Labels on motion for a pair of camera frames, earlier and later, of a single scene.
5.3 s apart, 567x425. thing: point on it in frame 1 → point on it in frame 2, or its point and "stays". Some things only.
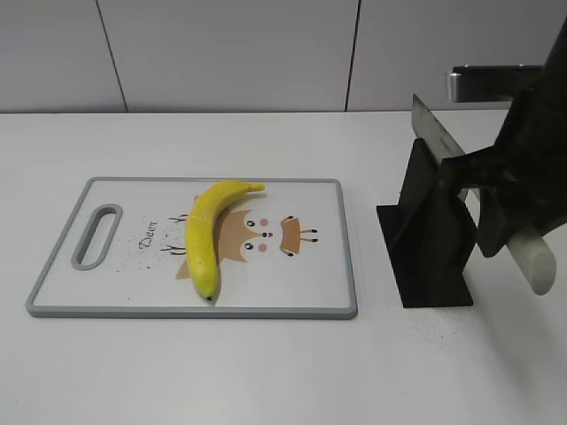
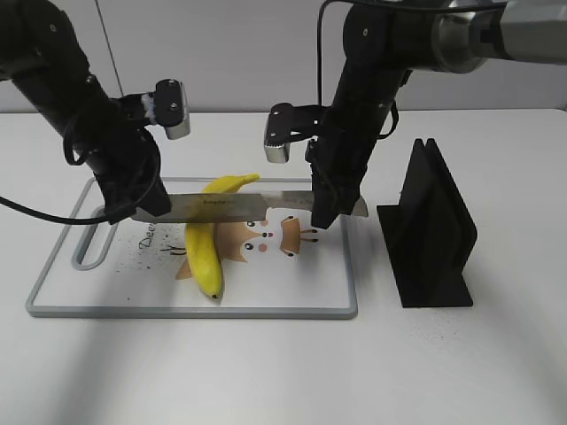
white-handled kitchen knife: (530, 248) → (235, 206)
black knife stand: (429, 236) stays
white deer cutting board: (283, 252) stays
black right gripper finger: (478, 168) → (330, 201)
